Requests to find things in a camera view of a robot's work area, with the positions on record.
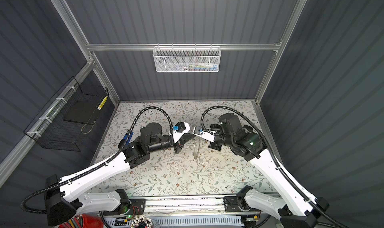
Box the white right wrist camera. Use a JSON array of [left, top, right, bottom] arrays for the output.
[[193, 126, 216, 142]]

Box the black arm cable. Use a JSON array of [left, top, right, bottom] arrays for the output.
[[200, 105, 349, 228], [20, 106, 174, 214]]

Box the white wire mesh basket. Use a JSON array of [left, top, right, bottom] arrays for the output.
[[153, 48, 222, 73]]

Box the yellow marker pen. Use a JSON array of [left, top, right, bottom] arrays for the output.
[[97, 95, 108, 110]]

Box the red round object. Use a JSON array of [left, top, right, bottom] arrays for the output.
[[58, 213, 104, 228]]

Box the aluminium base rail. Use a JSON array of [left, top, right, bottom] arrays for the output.
[[130, 194, 261, 217]]

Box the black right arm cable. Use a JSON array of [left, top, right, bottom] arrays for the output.
[[200, 105, 349, 228]]

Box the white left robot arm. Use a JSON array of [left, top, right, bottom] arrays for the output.
[[44, 122, 195, 227]]

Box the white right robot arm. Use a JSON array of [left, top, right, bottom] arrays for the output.
[[210, 113, 329, 228]]

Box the round LED ring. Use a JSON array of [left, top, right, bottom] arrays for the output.
[[130, 215, 154, 228]]

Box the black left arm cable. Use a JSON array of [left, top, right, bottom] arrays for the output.
[[20, 106, 174, 214]]

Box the blue stapler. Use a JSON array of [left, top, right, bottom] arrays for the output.
[[118, 132, 133, 149]]

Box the black pad in basket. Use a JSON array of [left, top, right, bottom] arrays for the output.
[[63, 101, 101, 125]]

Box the black wire basket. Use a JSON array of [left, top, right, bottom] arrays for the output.
[[24, 79, 109, 152]]

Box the white perforated cable tray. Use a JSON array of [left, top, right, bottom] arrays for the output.
[[103, 215, 245, 228]]

